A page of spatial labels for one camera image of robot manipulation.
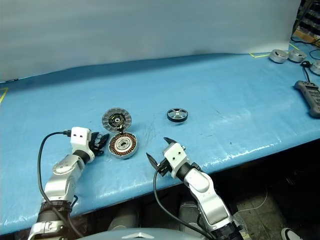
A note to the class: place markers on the black storage shelf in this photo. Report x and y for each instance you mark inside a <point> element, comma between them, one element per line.
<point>310,15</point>

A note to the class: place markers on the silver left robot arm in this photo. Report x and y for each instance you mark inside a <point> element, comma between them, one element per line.
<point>60,180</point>

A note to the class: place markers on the dark grey rounded shape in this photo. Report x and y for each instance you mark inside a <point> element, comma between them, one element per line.
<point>188,215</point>
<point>123,222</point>

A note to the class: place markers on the blue table cover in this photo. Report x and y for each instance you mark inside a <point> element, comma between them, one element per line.
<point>225,100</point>

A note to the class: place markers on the motor housing with copper windings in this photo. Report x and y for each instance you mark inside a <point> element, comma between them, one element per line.
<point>123,145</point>

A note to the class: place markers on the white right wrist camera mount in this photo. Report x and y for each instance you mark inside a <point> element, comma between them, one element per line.
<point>176,155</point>

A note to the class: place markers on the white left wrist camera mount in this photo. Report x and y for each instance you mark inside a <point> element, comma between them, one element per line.
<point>80,136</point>

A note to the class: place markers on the cardboard box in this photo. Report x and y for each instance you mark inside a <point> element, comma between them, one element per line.
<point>306,34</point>

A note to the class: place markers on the black spoked rotor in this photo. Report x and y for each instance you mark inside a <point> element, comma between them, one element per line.
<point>177,115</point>

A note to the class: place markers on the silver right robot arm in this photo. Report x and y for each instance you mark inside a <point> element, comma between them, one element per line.
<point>207,195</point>

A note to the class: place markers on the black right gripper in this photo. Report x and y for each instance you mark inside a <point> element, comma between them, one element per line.
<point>165,168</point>

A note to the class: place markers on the grey robot torso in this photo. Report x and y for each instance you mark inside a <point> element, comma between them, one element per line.
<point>147,235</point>

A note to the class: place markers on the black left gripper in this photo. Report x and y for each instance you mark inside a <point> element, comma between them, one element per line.
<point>97,150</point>

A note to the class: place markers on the white backdrop sheet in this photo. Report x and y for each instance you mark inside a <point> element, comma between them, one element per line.
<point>125,32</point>

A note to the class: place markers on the white and black shoe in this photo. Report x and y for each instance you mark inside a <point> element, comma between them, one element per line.
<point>290,234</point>

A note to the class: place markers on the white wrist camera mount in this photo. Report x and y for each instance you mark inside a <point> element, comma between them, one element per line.
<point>176,155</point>
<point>80,136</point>

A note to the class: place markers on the grey handheld controller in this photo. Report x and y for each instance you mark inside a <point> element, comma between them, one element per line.
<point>310,96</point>

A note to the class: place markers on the silver round motor lid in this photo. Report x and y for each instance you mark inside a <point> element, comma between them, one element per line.
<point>116,119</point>

